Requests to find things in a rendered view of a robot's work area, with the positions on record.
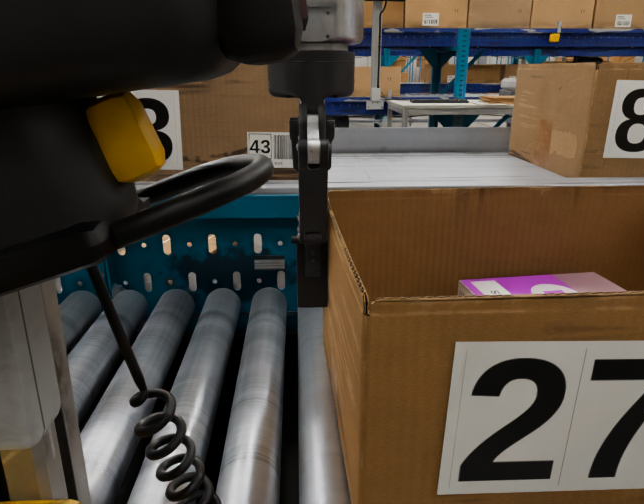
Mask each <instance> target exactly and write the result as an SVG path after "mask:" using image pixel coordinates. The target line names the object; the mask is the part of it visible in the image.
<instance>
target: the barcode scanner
mask: <svg viewBox="0 0 644 504"><path fill-rule="evenodd" d="M308 18H309V17H308V10H307V2H306V0H0V297H1V296H4V295H7V294H10V293H13V292H16V291H19V290H22V289H25V288H28V287H31V286H34V285H37V284H40V283H44V282H47V281H50V280H53V279H56V278H59V277H62V276H65V275H68V274H71V273H74V272H77V271H80V270H83V269H86V268H89V267H92V266H95V265H98V264H101V263H102V262H104V261H105V260H106V259H107V258H108V257H109V256H110V255H111V254H112V253H113V252H114V251H115V250H116V249H117V246H116V241H115V233H114V231H113V229H112V228H111V223H112V222H115V221H117V220H120V219H122V218H125V217H128V216H130V215H133V214H135V213H138V212H140V211H143V210H145V209H146V205H145V204H144V203H143V201H142V200H141V199H140V198H139V197H138V196H137V191H136V186H135V182H137V181H140V180H142V179H144V178H147V177H149V176H151V175H154V174H155V173H156V172H158V170H159V169H160V168H161V167H162V166H163V165H164V164H165V163H166V159H165V149H164V147H163V145H162V143H161V141H160V139H159V137H158V135H157V133H156V131H155V129H154V127H153V125H152V123H151V121H150V119H149V117H148V115H147V113H146V111H145V109H144V107H143V105H142V103H141V102H140V101H139V100H138V99H137V98H136V97H135V96H134V95H133V94H132V93H131V92H130V91H137V90H144V89H151V88H157V87H164V86H171V85H178V84H184V83H191V82H198V81H205V80H211V79H215V78H217V77H220V76H223V75H225V74H228V73H231V72H232V71H233V70H234V69H235V68H236V67H237V66H238V65H239V64H240V63H243V64H247V65H267V64H273V63H280V62H286V61H287V60H289V59H290V58H292V57H294V56H295V55H297V54H298V51H299V47H300V42H301V38H302V33H303V31H305V30H306V26H307V22H308ZM104 95H105V96H104ZM97 96H103V97H101V98H98V99H97Z"/></svg>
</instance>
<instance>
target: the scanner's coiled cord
mask: <svg viewBox="0 0 644 504"><path fill-rule="evenodd" d="M86 270H87V272H88V275H89V277H90V279H91V282H92V284H93V287H94V289H95V291H96V294H97V296H98V299H99V301H100V303H101V306H102V308H103V310H104V313H105V315H106V318H107V320H108V322H109V325H110V327H111V329H112V332H113V334H114V336H115V339H116V341H117V344H118V346H119V348H120V350H121V353H122V355H123V357H124V360H125V362H126V364H127V366H128V369H129V371H130V373H131V376H132V378H133V380H134V382H135V384H136V386H137V387H138V389H139V392H137V393H136V394H134V395H133V396H132V397H131V398H130V400H129V404H130V406H132V407H133V408H135V407H139V406H141V405H142V404H143V403H144V402H145V401H146V400H147V399H150V398H160V399H163V400H164V401H165V402H166V410H165V411H160V412H156V413H153V414H150V415H148V416H146V417H144V418H143V419H141V420H140V421H139V422H138V423H137V424H136V425H135V427H134V434H135V435H136V436H138V437H140V438H144V437H148V436H151V435H154V434H156V433H157V432H159V431H160V430H162V429H163V428H164V427H165V426H166V425H167V424H168V423H169V422H172V423H174V424H175V425H176V429H177V431H176V433H170V434H166V435H163V436H160V437H158V438H157V439H155V440H153V441H152V442H151V443H150V444H149V445H148V446H147V447H146V449H145V456H146V458H148V459H149V460H151V461H156V460H160V459H162V458H165V457H166V456H168V455H170V454H171V453H173V452H174V451H175V450H176V449H177V448H178V447H179V445H180V444H183V445H184V446H185V447H186V453H181V454H176V455H173V456H171V457H169V458H167V459H165V460H164V461H163V462H161V463H160V464H159V466H158V467H157V469H156V473H155V477H156V478H157V479H158V480H159V481H161V482H167V481H171V482H170V483H169V484H168V486H167V488H166V491H165V496H166V498H167V499H168V500H169V501H170V502H178V501H179V502H178V503H177V504H189V503H191V502H192V501H195V500H198V499H201V500H200V502H199V503H198V504H209V503H210V501H211V503H212V504H222V503H221V500H220V498H219V497H218V495H217V494H216V493H215V492H214V488H213V483H212V481H211V480H210V478H209V477H208V476H207V475H206V474H205V466H204V463H203V461H202V460H201V459H200V458H199V457H198V456H196V455H195V454H196V446H195V443H194V441H193V440H192V438H190V437H189V436H187V435H185V434H186V430H187V427H186V422H185V420H184V419H183V418H182V417H181V416H180V415H179V414H177V413H175V411H176V399H175V397H174V396H173V394H171V393H170V392H168V391H166V390H164V389H161V388H149V389H147V386H146V382H145V378H144V376H143V373H142V371H141V369H140V366H139V364H138V362H137V359H136V357H135V354H134V352H133V350H132V347H131V345H130V343H129V340H128V338H127V336H126V333H125V331H124V328H123V326H122V323H121V321H120V319H119V316H118V314H117V311H116V309H115V307H114V304H113V302H112V299H111V297H110V294H109V292H108V290H107V287H106V285H105V282H104V280H103V277H102V275H101V272H100V270H99V267H98V265H95V266H92V267H89V268H86ZM165 444H167V445H166V446H164V447H163V448H161V449H159V450H157V449H158V448H159V447H161V446H163V445H165ZM178 463H180V464H179V465H178V466H177V467H175V468H174V469H172V470H170V471H167V470H168V468H170V467H171V466H173V465H175V464H178ZM191 464H192V465H193V466H194V467H195V470H196V472H188V473H185V472H186V471H187V470H188V469H189V467H190V466H191ZM166 471H167V472H166ZM187 482H190V483H189V485H187V486H186V487H185V488H184V489H182V490H180V491H178V492H175V491H176V489H177V488H178V487H179V486H181V485H183V484H185V483H187ZM201 484H203V486H204V489H199V490H197V489H198V488H199V486H200V485H201Z"/></svg>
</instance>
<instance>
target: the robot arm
mask: <svg viewBox="0 0 644 504"><path fill-rule="evenodd" d="M306 2H307V10H308V17H309V18H308V22H307V26H306V30H305V31H303V33H302V38H301V42H300V47H299V51H298V54H297V55H295V56H294V57H292V58H290V59H289V60H287V61H286V62H280V63H273V64H267V65H268V91H269V93H270V94H271V95H272V96H274V97H281V98H299V116H298V117H296V118H290V120H289V136H290V139H291V141H292V144H293V168H294V170H296V171H297V172H298V188H299V214H298V215H297V220H298V222H299V225H298V227H297V231H298V232H299V233H298V235H292V236H291V244H296V259H297V307H298V308H311V307H327V306H328V233H327V200H328V170H330V168H331V163H332V141H333V139H334V136H335V122H334V120H333V119H332V117H326V107H325V99H326V98H342V97H348V96H351V95H352V94H353V92H354V84H355V79H354V73H355V52H348V45H357V44H360V43H361V42H362V41H363V37H364V0H306Z"/></svg>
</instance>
